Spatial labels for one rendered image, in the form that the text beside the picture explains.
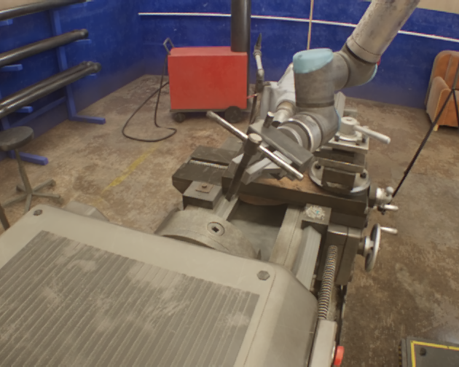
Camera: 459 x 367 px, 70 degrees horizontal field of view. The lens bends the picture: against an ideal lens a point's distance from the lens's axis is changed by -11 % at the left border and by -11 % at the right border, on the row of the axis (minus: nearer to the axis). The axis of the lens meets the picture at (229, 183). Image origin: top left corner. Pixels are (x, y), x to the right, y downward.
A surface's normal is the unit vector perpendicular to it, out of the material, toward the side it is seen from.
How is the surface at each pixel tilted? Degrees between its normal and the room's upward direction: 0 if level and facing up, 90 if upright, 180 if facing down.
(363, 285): 0
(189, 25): 90
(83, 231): 0
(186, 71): 90
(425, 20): 90
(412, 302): 0
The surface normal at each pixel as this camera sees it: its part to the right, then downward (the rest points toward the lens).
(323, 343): 0.00, -0.84
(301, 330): 0.67, -0.47
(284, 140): 0.28, -0.71
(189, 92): 0.02, 0.55
